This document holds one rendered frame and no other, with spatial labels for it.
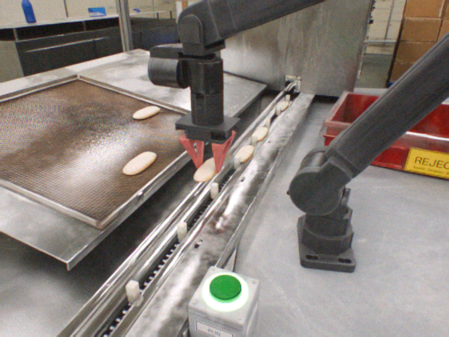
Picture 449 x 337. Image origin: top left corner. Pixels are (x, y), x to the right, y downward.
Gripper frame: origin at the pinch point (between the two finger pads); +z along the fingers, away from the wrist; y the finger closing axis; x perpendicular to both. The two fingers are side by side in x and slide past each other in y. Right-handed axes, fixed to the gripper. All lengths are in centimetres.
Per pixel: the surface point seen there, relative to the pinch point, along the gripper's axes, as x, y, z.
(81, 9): -374, 370, -6
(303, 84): -80, -4, 3
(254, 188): -5.8, -7.4, 6.5
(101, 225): 19.2, 9.7, 2.8
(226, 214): 4.9, -5.5, 6.5
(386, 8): -710, -47, 5
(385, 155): -34.1, -32.7, 7.4
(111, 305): 27.6, 2.0, 7.7
